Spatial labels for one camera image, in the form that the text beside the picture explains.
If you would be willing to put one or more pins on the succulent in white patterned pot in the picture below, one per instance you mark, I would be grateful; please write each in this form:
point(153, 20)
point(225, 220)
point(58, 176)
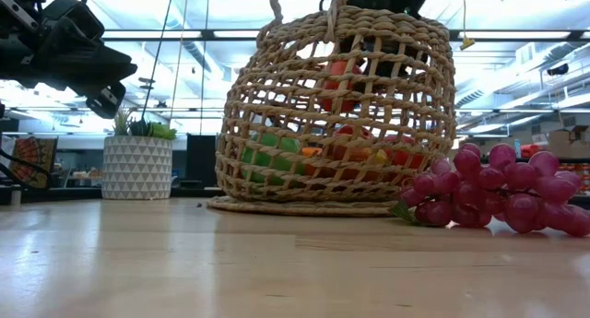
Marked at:
point(137, 170)

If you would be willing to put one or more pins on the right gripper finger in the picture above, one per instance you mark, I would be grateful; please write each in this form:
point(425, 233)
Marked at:
point(392, 60)
point(351, 44)

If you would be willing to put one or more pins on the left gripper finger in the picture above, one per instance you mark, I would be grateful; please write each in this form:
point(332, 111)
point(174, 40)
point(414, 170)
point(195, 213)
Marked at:
point(113, 78)

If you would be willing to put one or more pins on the green apple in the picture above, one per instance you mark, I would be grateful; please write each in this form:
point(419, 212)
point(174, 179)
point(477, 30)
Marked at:
point(272, 159)

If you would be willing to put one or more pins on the black ceiling device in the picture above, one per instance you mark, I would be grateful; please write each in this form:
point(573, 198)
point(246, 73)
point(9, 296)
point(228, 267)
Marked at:
point(558, 69)

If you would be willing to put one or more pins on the red background item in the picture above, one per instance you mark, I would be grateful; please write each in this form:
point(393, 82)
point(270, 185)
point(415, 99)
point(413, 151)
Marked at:
point(530, 149)

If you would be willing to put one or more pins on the woven wicker basket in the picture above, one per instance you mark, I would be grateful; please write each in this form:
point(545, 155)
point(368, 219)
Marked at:
point(299, 207)

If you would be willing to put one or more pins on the black upright panel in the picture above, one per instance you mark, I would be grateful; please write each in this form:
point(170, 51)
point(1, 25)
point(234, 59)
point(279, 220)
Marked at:
point(201, 161)

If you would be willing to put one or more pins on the small grey post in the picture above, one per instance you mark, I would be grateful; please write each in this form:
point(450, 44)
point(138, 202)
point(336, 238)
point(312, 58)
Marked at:
point(16, 197)

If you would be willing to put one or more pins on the black overhead crossbar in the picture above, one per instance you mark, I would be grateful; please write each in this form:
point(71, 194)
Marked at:
point(184, 33)

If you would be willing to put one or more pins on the red and yellow apple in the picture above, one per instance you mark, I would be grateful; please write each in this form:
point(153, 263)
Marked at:
point(364, 159)

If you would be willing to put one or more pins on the purple grape bunch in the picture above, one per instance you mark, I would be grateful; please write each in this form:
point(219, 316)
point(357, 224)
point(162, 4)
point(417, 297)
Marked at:
point(521, 203)

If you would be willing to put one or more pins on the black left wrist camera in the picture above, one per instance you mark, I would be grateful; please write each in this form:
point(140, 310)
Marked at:
point(74, 20)

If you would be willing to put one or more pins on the colourful framed picture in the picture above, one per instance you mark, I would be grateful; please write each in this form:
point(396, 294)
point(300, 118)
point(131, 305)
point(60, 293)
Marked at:
point(34, 159)

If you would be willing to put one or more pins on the shelf with red boxes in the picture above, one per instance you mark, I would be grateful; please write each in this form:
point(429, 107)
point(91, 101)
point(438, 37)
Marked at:
point(584, 175)

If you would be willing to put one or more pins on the cardboard boxes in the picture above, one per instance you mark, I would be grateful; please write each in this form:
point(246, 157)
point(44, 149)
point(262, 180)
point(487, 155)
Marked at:
point(569, 143)

